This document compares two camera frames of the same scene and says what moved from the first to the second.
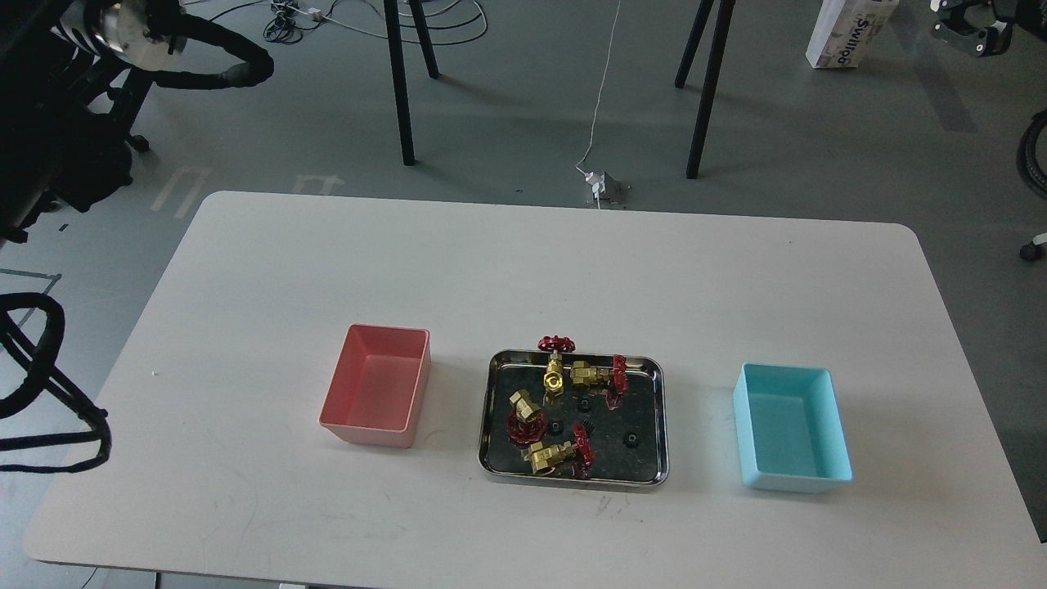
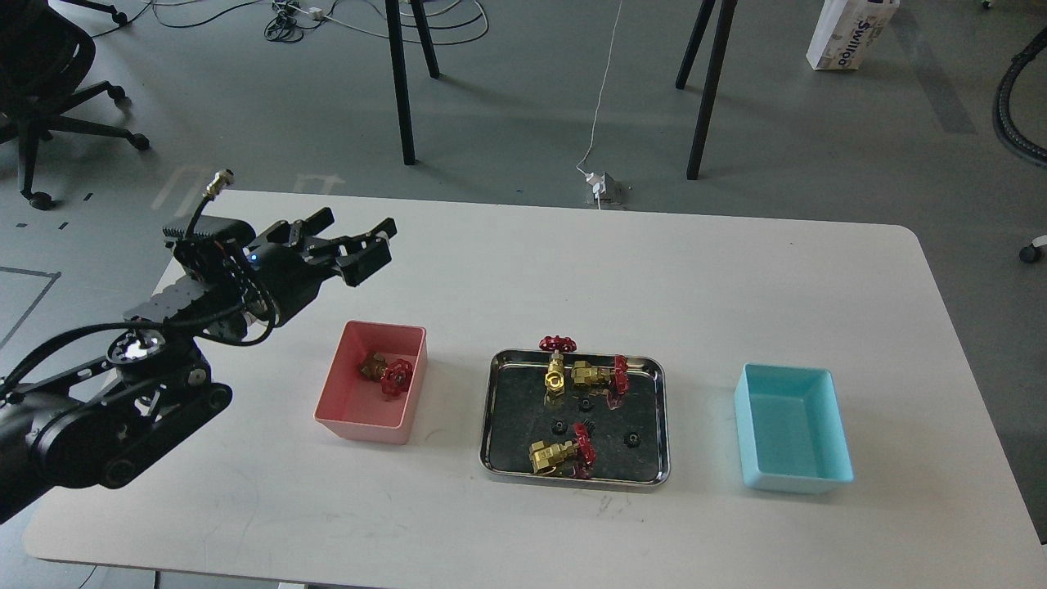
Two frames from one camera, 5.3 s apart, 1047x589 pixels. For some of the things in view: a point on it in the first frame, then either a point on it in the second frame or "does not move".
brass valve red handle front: [578, 454] does not move
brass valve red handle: [527, 423] -> [394, 376]
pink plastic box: [381, 386] does not move
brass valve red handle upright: [554, 372] does not move
